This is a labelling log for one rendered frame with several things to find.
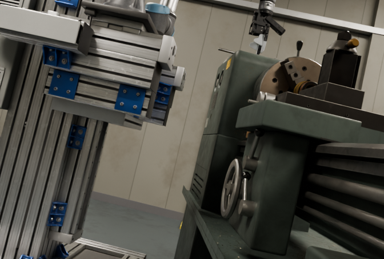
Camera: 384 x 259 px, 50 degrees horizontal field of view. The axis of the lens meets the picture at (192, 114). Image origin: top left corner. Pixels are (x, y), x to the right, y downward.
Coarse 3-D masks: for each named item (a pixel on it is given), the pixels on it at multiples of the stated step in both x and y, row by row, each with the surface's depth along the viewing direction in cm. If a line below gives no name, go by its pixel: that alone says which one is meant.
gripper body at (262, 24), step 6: (258, 12) 196; (264, 12) 195; (270, 12) 196; (258, 18) 196; (264, 18) 196; (252, 24) 200; (258, 24) 194; (264, 24) 194; (252, 30) 194; (258, 30) 195; (264, 30) 194; (258, 36) 200
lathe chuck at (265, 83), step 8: (280, 64) 165; (296, 64) 165; (304, 64) 165; (312, 64) 166; (264, 72) 170; (272, 72) 164; (280, 72) 164; (304, 72) 165; (312, 72) 166; (264, 80) 164; (272, 80) 164; (280, 80) 164; (312, 80) 165; (256, 88) 170; (264, 88) 163; (272, 88) 164; (280, 88) 164; (288, 88) 164; (256, 96) 168
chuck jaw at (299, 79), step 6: (288, 60) 165; (282, 66) 163; (288, 66) 161; (294, 66) 161; (288, 72) 161; (294, 72) 159; (288, 78) 162; (294, 78) 159; (300, 78) 157; (294, 84) 158
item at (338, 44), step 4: (336, 40) 110; (340, 40) 109; (332, 44) 110; (336, 44) 108; (340, 44) 108; (344, 44) 108; (328, 48) 110; (332, 48) 108; (336, 48) 108; (340, 48) 107; (344, 48) 107; (348, 48) 107; (352, 52) 107; (356, 52) 108
